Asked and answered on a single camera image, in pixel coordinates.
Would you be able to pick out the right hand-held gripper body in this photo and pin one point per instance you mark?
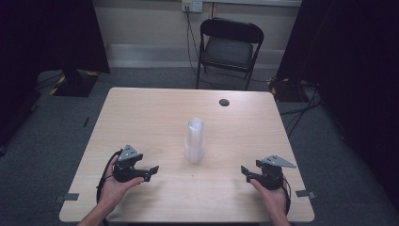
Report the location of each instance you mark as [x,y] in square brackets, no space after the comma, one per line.
[271,179]

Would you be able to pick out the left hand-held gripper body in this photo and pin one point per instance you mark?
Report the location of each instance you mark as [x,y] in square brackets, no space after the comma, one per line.
[124,173]

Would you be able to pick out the stack of clear plastic cups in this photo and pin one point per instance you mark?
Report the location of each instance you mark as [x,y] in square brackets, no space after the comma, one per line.
[195,141]

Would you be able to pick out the person's left hand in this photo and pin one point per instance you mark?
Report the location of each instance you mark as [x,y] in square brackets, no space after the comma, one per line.
[113,190]

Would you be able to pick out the person's right hand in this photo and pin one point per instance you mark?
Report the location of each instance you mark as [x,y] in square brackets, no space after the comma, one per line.
[276,201]

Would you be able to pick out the grey tape strip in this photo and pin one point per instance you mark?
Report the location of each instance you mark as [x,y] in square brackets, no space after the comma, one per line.
[67,197]
[305,194]

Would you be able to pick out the black round table grommet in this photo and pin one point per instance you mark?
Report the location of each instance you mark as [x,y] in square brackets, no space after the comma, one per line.
[224,102]

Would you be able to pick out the black stand base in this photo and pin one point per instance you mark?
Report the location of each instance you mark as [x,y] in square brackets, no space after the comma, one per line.
[287,91]
[76,86]

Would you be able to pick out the black folding chair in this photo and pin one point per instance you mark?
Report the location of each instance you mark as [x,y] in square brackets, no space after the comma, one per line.
[228,50]

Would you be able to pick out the black curtain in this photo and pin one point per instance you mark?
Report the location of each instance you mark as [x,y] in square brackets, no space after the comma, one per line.
[354,78]
[40,47]

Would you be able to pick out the white wall socket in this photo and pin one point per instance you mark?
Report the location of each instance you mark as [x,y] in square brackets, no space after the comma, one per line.
[192,5]

